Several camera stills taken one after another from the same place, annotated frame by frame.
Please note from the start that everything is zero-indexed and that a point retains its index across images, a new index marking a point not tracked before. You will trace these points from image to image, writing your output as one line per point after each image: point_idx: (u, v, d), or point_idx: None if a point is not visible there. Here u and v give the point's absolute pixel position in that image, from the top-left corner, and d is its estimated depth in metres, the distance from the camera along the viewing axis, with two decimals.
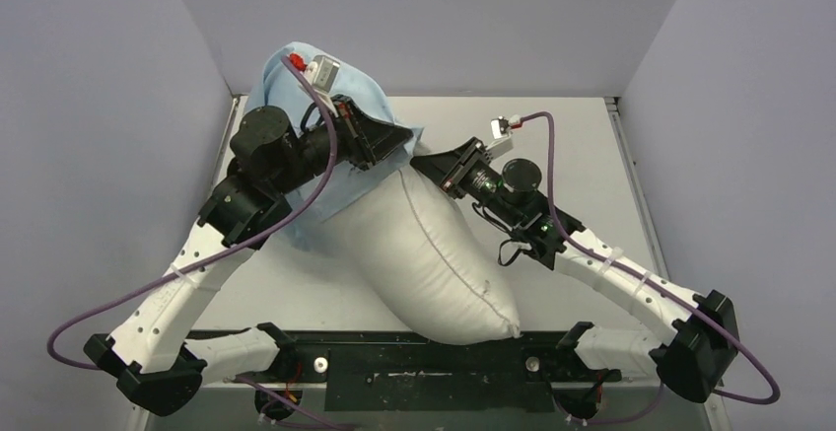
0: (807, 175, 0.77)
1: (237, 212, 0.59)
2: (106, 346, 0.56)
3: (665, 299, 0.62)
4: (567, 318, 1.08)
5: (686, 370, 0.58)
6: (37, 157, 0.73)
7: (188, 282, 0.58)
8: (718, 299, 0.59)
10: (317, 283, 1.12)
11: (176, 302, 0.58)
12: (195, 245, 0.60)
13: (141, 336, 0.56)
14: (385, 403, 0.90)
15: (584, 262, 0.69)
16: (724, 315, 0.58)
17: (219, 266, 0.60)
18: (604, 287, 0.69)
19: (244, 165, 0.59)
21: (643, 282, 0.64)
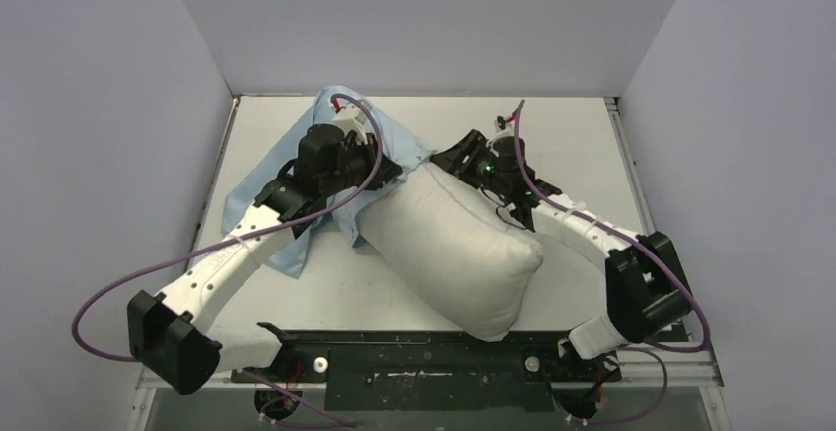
0: (807, 174, 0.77)
1: (290, 199, 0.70)
2: (156, 299, 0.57)
3: (609, 237, 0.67)
4: (568, 315, 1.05)
5: (617, 294, 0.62)
6: (38, 158, 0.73)
7: (245, 248, 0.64)
8: (659, 238, 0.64)
10: (317, 281, 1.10)
11: (233, 263, 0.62)
12: (251, 218, 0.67)
13: (194, 292, 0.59)
14: (385, 402, 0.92)
15: (551, 214, 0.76)
16: (662, 251, 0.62)
17: (272, 239, 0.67)
18: (568, 239, 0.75)
19: (305, 161, 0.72)
21: (593, 223, 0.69)
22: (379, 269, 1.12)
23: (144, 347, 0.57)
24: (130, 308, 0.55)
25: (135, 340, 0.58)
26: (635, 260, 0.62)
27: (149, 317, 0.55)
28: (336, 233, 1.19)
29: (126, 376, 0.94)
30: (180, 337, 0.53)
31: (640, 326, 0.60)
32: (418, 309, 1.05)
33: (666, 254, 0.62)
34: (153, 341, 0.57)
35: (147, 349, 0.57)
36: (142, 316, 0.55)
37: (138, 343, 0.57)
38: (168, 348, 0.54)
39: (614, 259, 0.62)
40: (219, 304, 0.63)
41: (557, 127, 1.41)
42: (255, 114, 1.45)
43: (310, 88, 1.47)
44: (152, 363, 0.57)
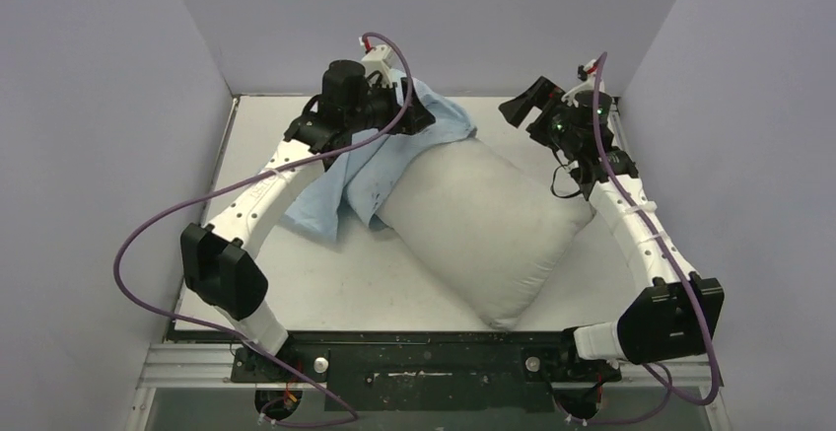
0: (807, 174, 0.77)
1: (317, 133, 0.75)
2: (205, 230, 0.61)
3: (661, 259, 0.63)
4: (567, 312, 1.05)
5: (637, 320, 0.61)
6: (37, 158, 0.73)
7: (282, 179, 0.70)
8: (713, 285, 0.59)
10: (318, 280, 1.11)
11: (271, 194, 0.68)
12: (282, 153, 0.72)
13: (241, 221, 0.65)
14: (385, 402, 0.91)
15: (614, 200, 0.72)
16: (708, 300, 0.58)
17: (304, 173, 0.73)
18: (617, 226, 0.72)
19: (330, 96, 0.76)
21: (653, 237, 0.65)
22: (380, 267, 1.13)
23: (197, 276, 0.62)
24: (182, 238, 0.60)
25: (188, 271, 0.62)
26: (675, 299, 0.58)
27: (202, 246, 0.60)
28: (337, 234, 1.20)
29: (126, 376, 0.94)
30: (238, 258, 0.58)
31: (641, 348, 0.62)
32: (417, 310, 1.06)
33: (710, 304, 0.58)
34: (205, 270, 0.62)
35: (200, 277, 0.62)
36: (194, 245, 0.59)
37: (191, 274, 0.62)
38: (225, 273, 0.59)
39: (653, 291, 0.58)
40: (260, 231, 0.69)
41: None
42: (255, 114, 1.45)
43: (310, 88, 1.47)
44: (206, 290, 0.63)
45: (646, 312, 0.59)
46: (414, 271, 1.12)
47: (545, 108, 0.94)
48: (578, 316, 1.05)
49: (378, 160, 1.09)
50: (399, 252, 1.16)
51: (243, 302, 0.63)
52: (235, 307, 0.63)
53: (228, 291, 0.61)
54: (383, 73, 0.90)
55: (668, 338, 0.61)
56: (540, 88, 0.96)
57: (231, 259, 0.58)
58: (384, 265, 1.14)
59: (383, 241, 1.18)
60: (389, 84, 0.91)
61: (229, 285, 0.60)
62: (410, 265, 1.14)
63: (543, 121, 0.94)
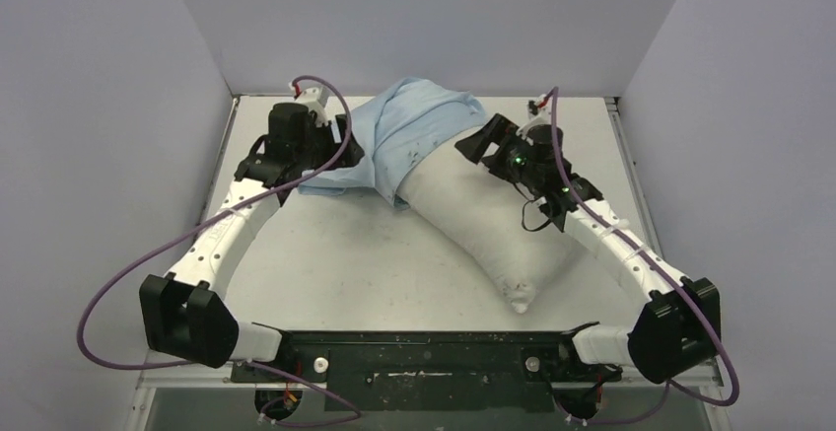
0: (808, 174, 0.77)
1: (266, 170, 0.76)
2: (166, 280, 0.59)
3: (651, 272, 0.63)
4: (563, 313, 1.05)
5: (650, 337, 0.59)
6: (37, 157, 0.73)
7: (240, 216, 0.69)
8: (705, 284, 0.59)
10: (317, 281, 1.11)
11: (231, 233, 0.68)
12: (238, 191, 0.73)
13: (203, 263, 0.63)
14: (385, 402, 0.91)
15: (590, 226, 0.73)
16: (707, 302, 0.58)
17: (260, 208, 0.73)
18: (597, 249, 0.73)
19: (277, 132, 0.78)
21: (636, 251, 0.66)
22: (377, 269, 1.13)
23: (161, 331, 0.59)
24: (142, 293, 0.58)
25: (150, 327, 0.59)
26: (675, 309, 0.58)
27: (163, 296, 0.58)
28: (335, 234, 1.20)
29: (125, 377, 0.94)
30: (203, 303, 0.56)
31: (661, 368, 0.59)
32: (417, 311, 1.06)
33: (710, 305, 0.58)
34: (170, 323, 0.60)
35: (164, 331, 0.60)
36: (159, 296, 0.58)
37: (154, 330, 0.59)
38: (191, 321, 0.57)
39: (655, 305, 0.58)
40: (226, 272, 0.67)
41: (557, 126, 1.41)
42: (255, 114, 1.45)
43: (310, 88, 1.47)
44: (172, 344, 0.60)
45: (656, 328, 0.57)
46: (413, 272, 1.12)
47: (503, 146, 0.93)
48: (575, 318, 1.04)
49: (428, 125, 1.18)
50: (399, 252, 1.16)
51: (217, 347, 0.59)
52: (205, 355, 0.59)
53: (197, 339, 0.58)
54: (320, 112, 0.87)
55: (685, 351, 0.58)
56: (497, 124, 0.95)
57: (196, 306, 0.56)
58: (384, 266, 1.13)
59: (382, 242, 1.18)
60: (327, 123, 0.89)
61: (196, 332, 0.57)
62: (408, 266, 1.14)
63: (501, 156, 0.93)
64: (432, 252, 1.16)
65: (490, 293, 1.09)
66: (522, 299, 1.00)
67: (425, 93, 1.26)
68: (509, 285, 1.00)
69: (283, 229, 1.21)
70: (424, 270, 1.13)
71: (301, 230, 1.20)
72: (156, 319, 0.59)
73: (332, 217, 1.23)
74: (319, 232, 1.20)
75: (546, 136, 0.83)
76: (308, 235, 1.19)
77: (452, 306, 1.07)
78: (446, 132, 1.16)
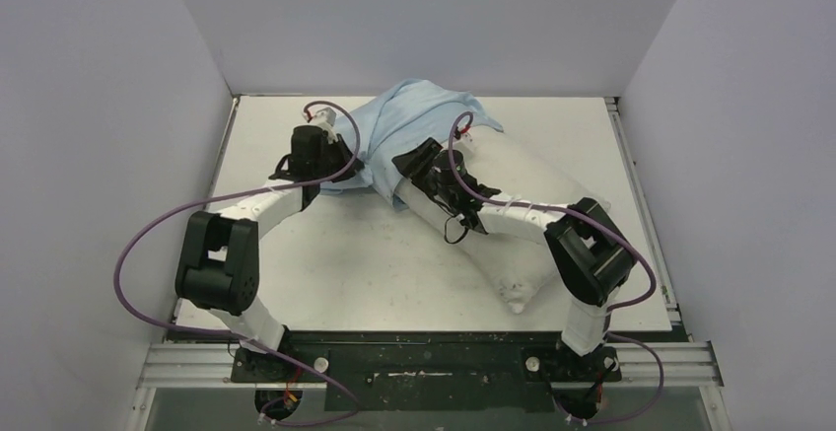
0: (809, 175, 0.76)
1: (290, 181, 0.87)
2: (211, 215, 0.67)
3: (545, 215, 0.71)
4: (561, 314, 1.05)
5: (568, 264, 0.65)
6: (35, 157, 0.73)
7: (278, 194, 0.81)
8: (587, 203, 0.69)
10: (318, 280, 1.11)
11: (271, 199, 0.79)
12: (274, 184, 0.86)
13: (245, 211, 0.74)
14: (385, 402, 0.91)
15: (494, 211, 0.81)
16: (593, 214, 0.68)
17: (294, 193, 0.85)
18: (511, 226, 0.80)
19: (297, 152, 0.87)
21: (529, 207, 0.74)
22: (377, 268, 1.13)
23: (195, 263, 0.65)
24: (190, 224, 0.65)
25: (186, 258, 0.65)
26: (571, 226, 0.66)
27: (208, 229, 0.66)
28: (336, 233, 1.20)
29: (125, 376, 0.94)
30: (247, 231, 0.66)
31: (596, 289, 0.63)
32: (418, 310, 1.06)
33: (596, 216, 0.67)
34: (204, 259, 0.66)
35: (196, 266, 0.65)
36: (203, 228, 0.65)
37: (189, 261, 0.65)
38: (231, 250, 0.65)
39: (553, 232, 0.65)
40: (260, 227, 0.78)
41: (558, 126, 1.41)
42: (255, 114, 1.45)
43: (310, 88, 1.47)
44: (200, 278, 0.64)
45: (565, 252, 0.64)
46: (414, 271, 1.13)
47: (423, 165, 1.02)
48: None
49: (427, 124, 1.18)
50: (400, 252, 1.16)
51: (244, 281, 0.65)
52: (229, 288, 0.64)
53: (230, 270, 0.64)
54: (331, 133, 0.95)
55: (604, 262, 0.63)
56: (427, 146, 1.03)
57: (242, 231, 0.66)
58: (384, 267, 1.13)
59: (382, 242, 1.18)
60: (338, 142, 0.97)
61: (234, 259, 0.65)
62: (408, 265, 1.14)
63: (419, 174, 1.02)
64: (433, 252, 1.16)
65: (490, 292, 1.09)
66: (519, 299, 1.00)
67: (425, 93, 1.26)
68: (506, 286, 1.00)
69: (283, 229, 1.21)
70: (423, 270, 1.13)
71: (302, 230, 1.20)
72: (193, 255, 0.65)
73: (334, 218, 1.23)
74: (320, 232, 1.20)
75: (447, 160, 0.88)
76: (309, 234, 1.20)
77: (452, 306, 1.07)
78: (447, 130, 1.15)
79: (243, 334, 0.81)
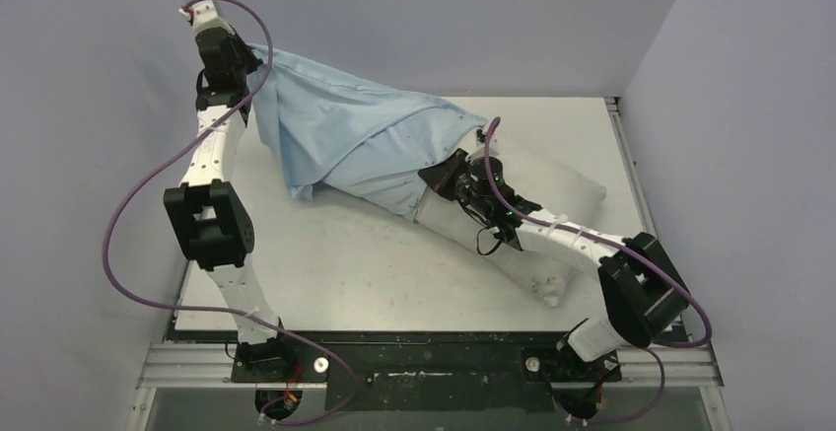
0: (808, 175, 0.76)
1: (223, 98, 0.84)
2: (183, 187, 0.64)
3: (595, 245, 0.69)
4: (590, 308, 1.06)
5: (617, 300, 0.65)
6: (36, 158, 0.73)
7: (220, 131, 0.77)
8: (645, 239, 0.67)
10: (348, 276, 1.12)
11: (221, 144, 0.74)
12: (207, 119, 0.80)
13: (209, 168, 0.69)
14: (386, 402, 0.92)
15: (535, 230, 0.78)
16: (651, 251, 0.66)
17: (232, 124, 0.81)
18: (552, 247, 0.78)
19: (213, 63, 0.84)
21: (579, 234, 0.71)
22: (378, 268, 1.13)
23: (192, 234, 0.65)
24: (168, 204, 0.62)
25: (180, 234, 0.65)
26: (626, 264, 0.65)
27: (187, 203, 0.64)
28: (336, 233, 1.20)
29: (126, 376, 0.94)
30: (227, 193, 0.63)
31: (641, 327, 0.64)
32: (417, 310, 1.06)
33: (654, 254, 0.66)
34: (198, 227, 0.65)
35: (195, 235, 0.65)
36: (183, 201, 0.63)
37: (185, 234, 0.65)
38: (219, 213, 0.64)
39: (606, 268, 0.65)
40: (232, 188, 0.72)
41: (557, 126, 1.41)
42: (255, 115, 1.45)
43: None
44: (203, 244, 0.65)
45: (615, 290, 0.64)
46: (414, 270, 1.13)
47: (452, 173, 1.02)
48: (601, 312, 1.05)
49: (426, 128, 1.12)
50: (399, 252, 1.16)
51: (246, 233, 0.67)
52: (238, 241, 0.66)
53: (229, 231, 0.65)
54: (225, 27, 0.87)
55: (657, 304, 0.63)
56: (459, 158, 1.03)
57: (223, 195, 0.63)
58: (384, 267, 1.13)
59: (382, 242, 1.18)
60: (236, 35, 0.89)
61: (226, 221, 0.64)
62: (408, 266, 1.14)
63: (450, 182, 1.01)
64: (433, 252, 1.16)
65: (491, 293, 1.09)
66: (553, 292, 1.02)
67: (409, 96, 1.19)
68: (539, 282, 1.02)
69: (283, 229, 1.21)
70: (423, 270, 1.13)
71: (301, 230, 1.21)
72: (184, 230, 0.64)
73: (334, 218, 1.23)
74: (320, 232, 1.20)
75: (482, 168, 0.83)
76: (309, 233, 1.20)
77: (452, 306, 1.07)
78: (439, 137, 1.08)
79: (242, 309, 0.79)
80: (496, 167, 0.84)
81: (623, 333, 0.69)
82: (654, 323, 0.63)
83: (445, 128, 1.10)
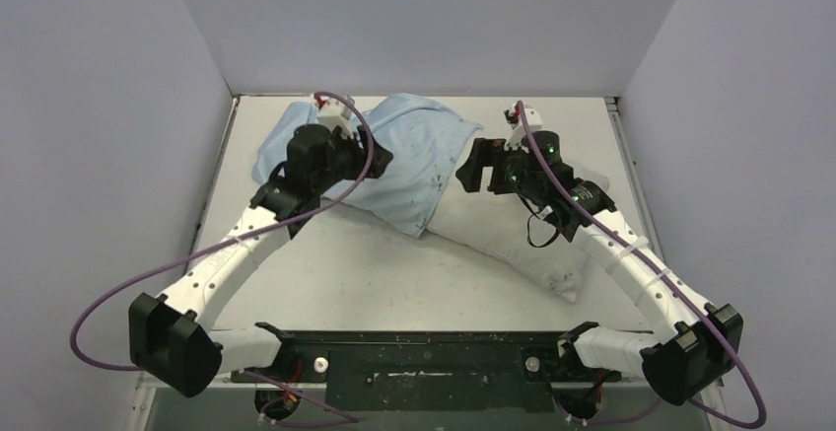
0: (807, 174, 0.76)
1: (284, 200, 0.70)
2: (157, 300, 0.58)
3: (673, 298, 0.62)
4: (599, 311, 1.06)
5: (669, 365, 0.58)
6: (36, 157, 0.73)
7: (243, 247, 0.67)
8: (730, 312, 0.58)
10: (367, 271, 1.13)
11: (233, 263, 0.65)
12: (246, 220, 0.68)
13: (196, 292, 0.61)
14: (385, 403, 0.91)
15: (605, 243, 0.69)
16: (731, 328, 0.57)
17: (270, 239, 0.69)
18: (615, 272, 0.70)
19: (294, 163, 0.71)
21: (659, 277, 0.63)
22: (379, 269, 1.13)
23: (143, 351, 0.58)
24: (132, 314, 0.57)
25: (134, 344, 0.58)
26: (703, 339, 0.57)
27: (151, 320, 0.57)
28: (336, 232, 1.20)
29: (125, 376, 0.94)
30: (186, 335, 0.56)
31: (676, 393, 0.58)
32: (417, 310, 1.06)
33: (732, 331, 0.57)
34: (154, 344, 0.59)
35: (146, 351, 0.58)
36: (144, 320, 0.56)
37: (137, 348, 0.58)
38: (174, 347, 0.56)
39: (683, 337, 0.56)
40: (205, 324, 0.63)
41: (557, 126, 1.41)
42: (255, 115, 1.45)
43: (311, 88, 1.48)
44: (151, 365, 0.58)
45: (680, 363, 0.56)
46: (414, 271, 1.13)
47: (498, 167, 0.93)
48: (610, 317, 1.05)
49: (420, 121, 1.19)
50: (399, 253, 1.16)
51: (189, 378, 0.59)
52: (178, 381, 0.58)
53: (174, 368, 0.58)
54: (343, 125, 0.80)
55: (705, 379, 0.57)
56: (479, 149, 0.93)
57: (180, 334, 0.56)
58: (385, 268, 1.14)
59: (382, 242, 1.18)
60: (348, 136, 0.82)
61: (177, 358, 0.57)
62: (408, 266, 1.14)
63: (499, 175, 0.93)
64: (433, 253, 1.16)
65: (491, 294, 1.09)
66: (571, 288, 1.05)
67: (396, 100, 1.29)
68: (556, 279, 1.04)
69: None
70: (423, 271, 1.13)
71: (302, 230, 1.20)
72: (138, 343, 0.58)
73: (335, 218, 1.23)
74: (320, 232, 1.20)
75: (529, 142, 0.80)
76: (309, 232, 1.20)
77: (452, 305, 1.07)
78: (447, 142, 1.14)
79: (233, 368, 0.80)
80: (548, 139, 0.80)
81: (649, 382, 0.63)
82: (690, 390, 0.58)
83: (448, 135, 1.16)
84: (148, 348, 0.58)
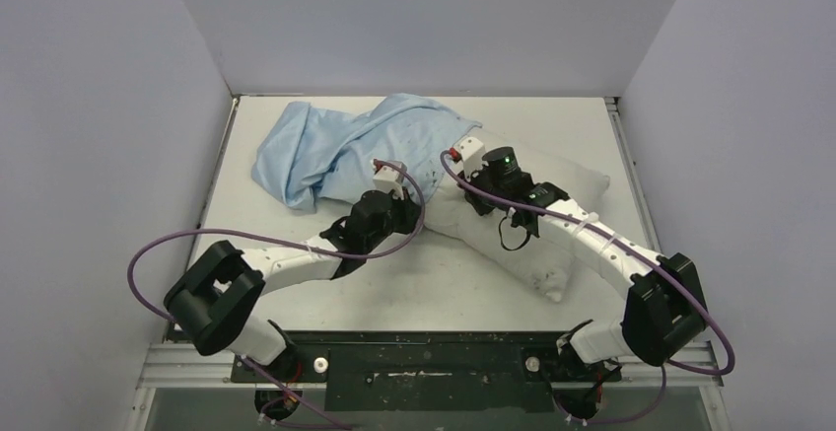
0: (808, 175, 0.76)
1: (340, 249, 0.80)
2: (235, 251, 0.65)
3: (628, 257, 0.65)
4: (596, 309, 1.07)
5: (636, 319, 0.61)
6: (35, 158, 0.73)
7: (311, 254, 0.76)
8: (680, 259, 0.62)
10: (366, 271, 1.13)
11: (299, 259, 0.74)
12: (314, 242, 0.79)
13: (267, 261, 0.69)
14: (385, 402, 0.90)
15: (561, 225, 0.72)
16: (686, 276, 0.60)
17: (324, 265, 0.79)
18: (574, 247, 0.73)
19: (355, 221, 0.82)
21: (609, 241, 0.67)
22: (379, 269, 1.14)
23: (191, 287, 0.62)
24: (210, 250, 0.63)
25: (186, 278, 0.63)
26: (660, 288, 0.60)
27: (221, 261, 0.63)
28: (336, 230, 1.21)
29: (126, 376, 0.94)
30: (249, 286, 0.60)
31: (658, 350, 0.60)
32: (417, 312, 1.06)
33: (688, 278, 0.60)
34: (202, 287, 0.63)
35: (192, 291, 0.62)
36: (218, 258, 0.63)
37: (188, 282, 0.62)
38: (228, 292, 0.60)
39: (638, 289, 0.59)
40: None
41: (556, 126, 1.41)
42: (255, 115, 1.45)
43: (311, 88, 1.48)
44: (190, 302, 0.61)
45: (641, 312, 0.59)
46: (414, 271, 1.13)
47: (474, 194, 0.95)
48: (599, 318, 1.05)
49: (416, 118, 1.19)
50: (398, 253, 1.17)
51: (215, 332, 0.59)
52: (209, 331, 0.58)
53: (216, 315, 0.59)
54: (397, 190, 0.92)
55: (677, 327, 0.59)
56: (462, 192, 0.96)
57: (244, 283, 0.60)
58: (385, 268, 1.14)
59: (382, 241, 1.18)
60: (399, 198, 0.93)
61: (221, 305, 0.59)
62: (408, 266, 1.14)
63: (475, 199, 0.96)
64: (432, 253, 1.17)
65: (492, 296, 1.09)
66: (555, 288, 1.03)
67: (393, 100, 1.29)
68: (539, 278, 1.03)
69: (284, 228, 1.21)
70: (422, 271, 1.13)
71: (302, 231, 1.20)
72: (193, 279, 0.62)
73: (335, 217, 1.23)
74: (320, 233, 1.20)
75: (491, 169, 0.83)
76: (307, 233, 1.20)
77: (451, 306, 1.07)
78: (442, 136, 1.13)
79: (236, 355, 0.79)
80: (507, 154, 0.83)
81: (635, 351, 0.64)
82: (669, 345, 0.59)
83: (442, 129, 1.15)
84: (197, 287, 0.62)
